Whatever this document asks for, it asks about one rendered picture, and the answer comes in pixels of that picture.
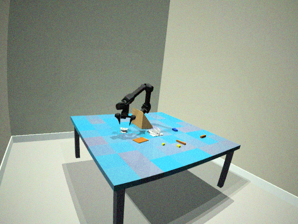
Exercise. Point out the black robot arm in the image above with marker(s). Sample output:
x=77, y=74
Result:
x=128, y=99

